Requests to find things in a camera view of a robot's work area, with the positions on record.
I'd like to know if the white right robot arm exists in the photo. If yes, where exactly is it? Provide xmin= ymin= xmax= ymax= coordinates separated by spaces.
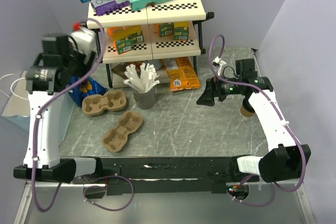
xmin=196 ymin=58 xmax=311 ymax=183

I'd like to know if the green box front left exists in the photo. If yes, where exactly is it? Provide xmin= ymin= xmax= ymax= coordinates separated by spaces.
xmin=115 ymin=37 xmax=133 ymax=55

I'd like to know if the light blue paper bag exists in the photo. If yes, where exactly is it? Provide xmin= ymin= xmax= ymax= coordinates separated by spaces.
xmin=2 ymin=79 xmax=75 ymax=141

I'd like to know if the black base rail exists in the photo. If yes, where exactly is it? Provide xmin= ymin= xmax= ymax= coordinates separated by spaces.
xmin=73 ymin=157 xmax=247 ymax=196

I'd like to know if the wrapped white straws bundle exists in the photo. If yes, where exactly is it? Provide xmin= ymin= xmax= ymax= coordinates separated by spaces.
xmin=123 ymin=65 xmax=160 ymax=93

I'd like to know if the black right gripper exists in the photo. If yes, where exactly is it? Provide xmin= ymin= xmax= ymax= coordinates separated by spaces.
xmin=196 ymin=72 xmax=242 ymax=106

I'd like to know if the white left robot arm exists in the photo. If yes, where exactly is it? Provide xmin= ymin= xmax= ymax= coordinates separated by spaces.
xmin=13 ymin=29 xmax=104 ymax=183

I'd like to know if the brown cardboard cup carrier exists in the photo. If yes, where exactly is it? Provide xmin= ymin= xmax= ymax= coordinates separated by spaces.
xmin=82 ymin=90 xmax=128 ymax=116

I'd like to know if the yellow green box right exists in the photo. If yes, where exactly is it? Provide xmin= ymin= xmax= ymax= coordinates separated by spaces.
xmin=173 ymin=21 xmax=190 ymax=40

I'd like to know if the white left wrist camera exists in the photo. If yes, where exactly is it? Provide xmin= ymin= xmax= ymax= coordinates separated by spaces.
xmin=70 ymin=23 xmax=96 ymax=55

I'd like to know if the orange snack bag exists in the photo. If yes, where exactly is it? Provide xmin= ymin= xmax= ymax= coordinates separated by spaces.
xmin=162 ymin=57 xmax=201 ymax=92

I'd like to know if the brown paper coffee cup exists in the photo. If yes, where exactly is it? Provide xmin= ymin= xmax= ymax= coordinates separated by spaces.
xmin=240 ymin=99 xmax=255 ymax=118

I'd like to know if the green box behind left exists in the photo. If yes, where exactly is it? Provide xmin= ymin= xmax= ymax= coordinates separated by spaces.
xmin=128 ymin=30 xmax=144 ymax=44

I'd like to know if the blue chips bag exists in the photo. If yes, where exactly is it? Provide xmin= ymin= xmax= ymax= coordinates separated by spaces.
xmin=68 ymin=77 xmax=108 ymax=108

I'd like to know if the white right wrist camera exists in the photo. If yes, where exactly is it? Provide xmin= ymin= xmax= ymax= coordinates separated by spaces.
xmin=212 ymin=57 xmax=227 ymax=72

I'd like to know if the cream two-tier shelf rack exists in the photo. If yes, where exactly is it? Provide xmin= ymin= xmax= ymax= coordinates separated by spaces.
xmin=85 ymin=0 xmax=214 ymax=88

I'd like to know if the green box right shelf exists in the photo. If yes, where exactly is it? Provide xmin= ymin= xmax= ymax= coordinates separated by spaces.
xmin=157 ymin=23 xmax=174 ymax=37

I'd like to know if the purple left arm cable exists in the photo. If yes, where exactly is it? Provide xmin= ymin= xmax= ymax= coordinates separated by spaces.
xmin=31 ymin=18 xmax=135 ymax=213

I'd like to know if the grey straw holder cup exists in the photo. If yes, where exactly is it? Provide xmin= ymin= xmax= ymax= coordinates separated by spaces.
xmin=133 ymin=88 xmax=156 ymax=110

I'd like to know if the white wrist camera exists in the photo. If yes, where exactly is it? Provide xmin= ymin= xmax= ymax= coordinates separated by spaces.
xmin=212 ymin=57 xmax=227 ymax=72
xmin=70 ymin=23 xmax=96 ymax=55

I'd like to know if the orange box left shelf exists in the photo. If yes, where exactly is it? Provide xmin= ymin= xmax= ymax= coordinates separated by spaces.
xmin=107 ymin=25 xmax=142 ymax=46

